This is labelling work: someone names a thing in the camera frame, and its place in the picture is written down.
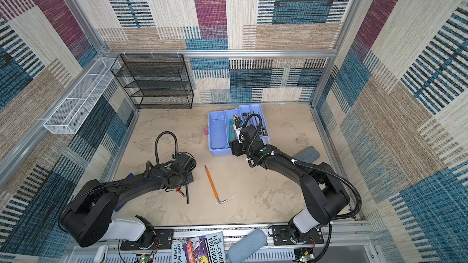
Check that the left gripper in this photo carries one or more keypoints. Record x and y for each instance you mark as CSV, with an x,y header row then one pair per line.
x,y
190,179

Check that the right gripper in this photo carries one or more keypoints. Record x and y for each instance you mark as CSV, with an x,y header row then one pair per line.
x,y
236,150

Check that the blue white plastic toolbox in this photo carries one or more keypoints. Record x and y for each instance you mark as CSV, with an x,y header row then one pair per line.
x,y
218,128

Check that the black hex key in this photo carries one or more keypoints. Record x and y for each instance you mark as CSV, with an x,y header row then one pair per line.
x,y
187,194

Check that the orange handled hex key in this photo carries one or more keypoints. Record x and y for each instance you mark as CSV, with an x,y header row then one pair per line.
x,y
214,187

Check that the red handled hex key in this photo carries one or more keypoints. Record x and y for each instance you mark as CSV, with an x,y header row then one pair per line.
x,y
180,192

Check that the teal utility knife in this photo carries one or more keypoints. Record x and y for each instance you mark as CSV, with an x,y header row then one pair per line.
x,y
232,134

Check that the yellow black utility knife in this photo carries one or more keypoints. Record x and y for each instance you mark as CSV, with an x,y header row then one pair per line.
x,y
237,121

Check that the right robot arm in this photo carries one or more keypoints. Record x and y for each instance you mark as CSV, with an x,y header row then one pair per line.
x,y
327,195

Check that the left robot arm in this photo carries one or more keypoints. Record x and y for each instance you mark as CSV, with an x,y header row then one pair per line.
x,y
89,217

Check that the blue tape dispenser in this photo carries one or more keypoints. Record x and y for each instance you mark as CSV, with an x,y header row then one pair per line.
x,y
120,206

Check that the grey sponge block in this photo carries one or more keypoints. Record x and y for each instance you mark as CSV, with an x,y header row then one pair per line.
x,y
308,155

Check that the colourful children's book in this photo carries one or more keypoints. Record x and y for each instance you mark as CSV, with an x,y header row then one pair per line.
x,y
201,249

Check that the grey foam roller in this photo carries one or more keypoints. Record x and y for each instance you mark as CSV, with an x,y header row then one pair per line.
x,y
247,246

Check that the black mesh shelf rack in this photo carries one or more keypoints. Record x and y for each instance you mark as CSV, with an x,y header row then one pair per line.
x,y
154,81

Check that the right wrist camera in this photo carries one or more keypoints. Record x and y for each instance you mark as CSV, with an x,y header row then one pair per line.
x,y
246,134

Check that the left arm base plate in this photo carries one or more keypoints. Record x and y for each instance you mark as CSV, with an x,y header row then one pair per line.
x,y
161,239

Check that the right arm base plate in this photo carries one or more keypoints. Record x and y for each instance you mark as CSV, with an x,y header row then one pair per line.
x,y
289,235

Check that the white wire mesh basket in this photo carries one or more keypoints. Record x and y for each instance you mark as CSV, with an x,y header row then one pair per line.
x,y
72,112

